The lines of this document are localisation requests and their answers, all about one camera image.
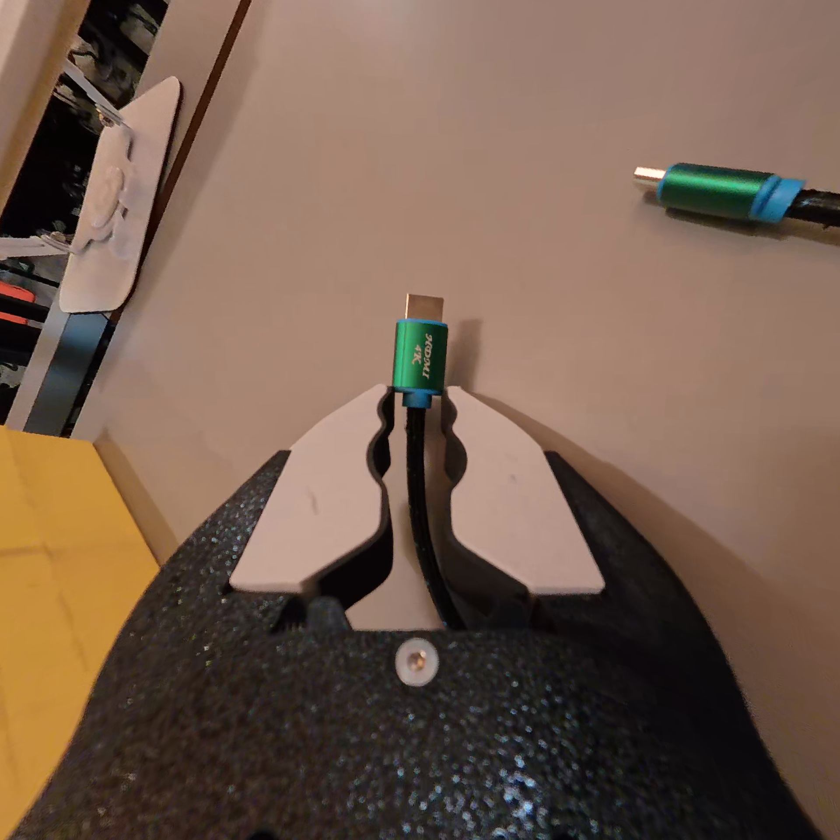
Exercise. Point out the yellow box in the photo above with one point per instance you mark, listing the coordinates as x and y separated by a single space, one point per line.
59 590

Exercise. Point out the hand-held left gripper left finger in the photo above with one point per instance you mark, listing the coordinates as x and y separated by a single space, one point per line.
315 518

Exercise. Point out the grey metal frame leg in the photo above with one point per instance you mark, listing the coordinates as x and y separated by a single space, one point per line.
65 367

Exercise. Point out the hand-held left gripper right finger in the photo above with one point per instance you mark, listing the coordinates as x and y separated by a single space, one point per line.
518 518

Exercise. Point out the white flat plate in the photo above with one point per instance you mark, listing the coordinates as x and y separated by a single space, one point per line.
131 197

